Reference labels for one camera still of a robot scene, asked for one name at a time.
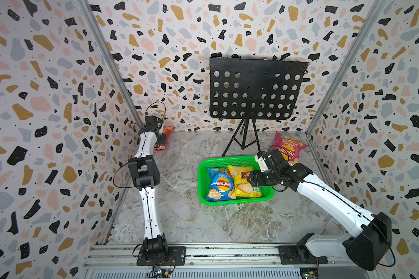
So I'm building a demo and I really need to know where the red chips bag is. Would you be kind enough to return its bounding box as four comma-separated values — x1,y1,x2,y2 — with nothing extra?
154,126,175,151

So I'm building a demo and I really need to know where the pink chips bag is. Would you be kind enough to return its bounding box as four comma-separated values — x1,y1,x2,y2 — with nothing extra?
270,132,308,163

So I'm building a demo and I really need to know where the yellow chips bag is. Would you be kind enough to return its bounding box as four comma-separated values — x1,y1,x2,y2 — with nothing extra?
228,166,262,199

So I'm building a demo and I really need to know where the blue chips bag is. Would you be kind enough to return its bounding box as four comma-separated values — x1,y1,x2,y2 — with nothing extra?
206,167,236,202

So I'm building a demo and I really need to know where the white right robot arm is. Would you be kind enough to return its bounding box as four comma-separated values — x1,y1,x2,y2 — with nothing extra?
248,150,392,271

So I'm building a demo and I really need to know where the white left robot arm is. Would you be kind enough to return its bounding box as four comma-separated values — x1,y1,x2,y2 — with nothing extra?
128,116,168,264

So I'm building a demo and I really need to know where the green plastic basket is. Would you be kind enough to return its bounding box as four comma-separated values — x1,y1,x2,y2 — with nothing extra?
197,155,275,206

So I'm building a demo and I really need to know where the black perforated music stand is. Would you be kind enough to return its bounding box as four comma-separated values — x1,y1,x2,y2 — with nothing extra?
209,57,309,149

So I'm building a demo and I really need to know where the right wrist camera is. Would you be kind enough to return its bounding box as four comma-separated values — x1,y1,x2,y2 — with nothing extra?
254,155,270,173

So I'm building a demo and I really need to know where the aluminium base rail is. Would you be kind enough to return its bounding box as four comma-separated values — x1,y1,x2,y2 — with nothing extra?
84,243,385,279

